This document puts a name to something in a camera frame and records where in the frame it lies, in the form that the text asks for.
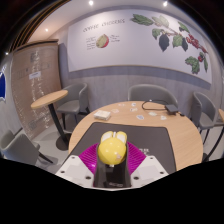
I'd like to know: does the grey upholstered chair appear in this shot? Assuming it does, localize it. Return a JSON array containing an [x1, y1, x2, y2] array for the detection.
[[0, 129, 54, 167], [189, 91, 224, 163], [56, 82, 91, 134], [127, 83, 179, 108]]

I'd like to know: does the small white box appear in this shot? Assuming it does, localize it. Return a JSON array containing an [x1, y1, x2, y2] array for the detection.
[[93, 109, 112, 121]]

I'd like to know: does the black mouse pad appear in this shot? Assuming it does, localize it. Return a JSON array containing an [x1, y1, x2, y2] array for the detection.
[[63, 121, 178, 188]]

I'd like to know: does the blue wall decal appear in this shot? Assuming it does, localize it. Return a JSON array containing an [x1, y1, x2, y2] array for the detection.
[[0, 64, 8, 101]]

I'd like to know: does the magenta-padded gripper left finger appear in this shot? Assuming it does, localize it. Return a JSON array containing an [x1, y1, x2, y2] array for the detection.
[[54, 142, 101, 188]]

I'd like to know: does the white cherry print wall board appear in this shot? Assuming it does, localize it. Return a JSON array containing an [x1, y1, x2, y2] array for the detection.
[[67, 9, 213, 84]]

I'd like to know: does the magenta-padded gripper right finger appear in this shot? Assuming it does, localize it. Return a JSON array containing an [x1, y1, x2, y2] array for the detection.
[[124, 141, 170, 188]]

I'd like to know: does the wooden wall panel with text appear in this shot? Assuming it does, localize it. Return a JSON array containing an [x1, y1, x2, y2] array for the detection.
[[10, 40, 64, 140]]

